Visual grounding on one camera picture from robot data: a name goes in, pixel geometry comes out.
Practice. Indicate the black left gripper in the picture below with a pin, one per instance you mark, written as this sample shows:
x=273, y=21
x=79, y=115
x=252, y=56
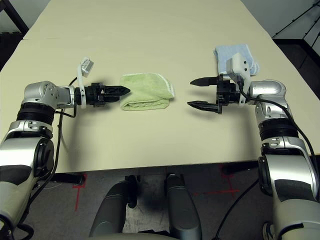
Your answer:
x=95, y=96

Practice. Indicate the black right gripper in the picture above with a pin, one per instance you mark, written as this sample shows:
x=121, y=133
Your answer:
x=226, y=93

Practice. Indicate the green towel with white trim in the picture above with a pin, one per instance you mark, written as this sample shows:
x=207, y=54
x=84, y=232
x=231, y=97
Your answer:
x=142, y=85

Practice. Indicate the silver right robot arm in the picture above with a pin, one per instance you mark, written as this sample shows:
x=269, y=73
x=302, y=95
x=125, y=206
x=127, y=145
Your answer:
x=270, y=90

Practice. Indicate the folded light blue towel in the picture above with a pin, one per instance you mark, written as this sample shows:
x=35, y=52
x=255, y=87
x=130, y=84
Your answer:
x=230, y=52

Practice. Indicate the red floor tape mark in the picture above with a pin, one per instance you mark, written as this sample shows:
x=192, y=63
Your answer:
x=230, y=187

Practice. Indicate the grey left robot leg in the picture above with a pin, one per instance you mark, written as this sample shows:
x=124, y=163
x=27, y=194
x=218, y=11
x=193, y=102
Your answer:
x=110, y=210

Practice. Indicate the black tripod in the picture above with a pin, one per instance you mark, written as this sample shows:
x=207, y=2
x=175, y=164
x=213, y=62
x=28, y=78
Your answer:
x=296, y=20

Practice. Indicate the beige robot torso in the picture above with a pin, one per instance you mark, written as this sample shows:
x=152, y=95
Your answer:
x=130, y=237

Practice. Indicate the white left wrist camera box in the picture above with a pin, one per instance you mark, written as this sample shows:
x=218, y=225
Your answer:
x=85, y=65

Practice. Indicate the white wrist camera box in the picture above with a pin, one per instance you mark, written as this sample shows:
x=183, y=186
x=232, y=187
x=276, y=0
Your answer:
x=85, y=65
x=238, y=66

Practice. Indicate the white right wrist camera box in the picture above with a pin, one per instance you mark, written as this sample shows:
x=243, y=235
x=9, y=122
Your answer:
x=238, y=66

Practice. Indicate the black frame side table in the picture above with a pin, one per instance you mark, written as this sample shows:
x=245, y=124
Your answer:
x=18, y=17

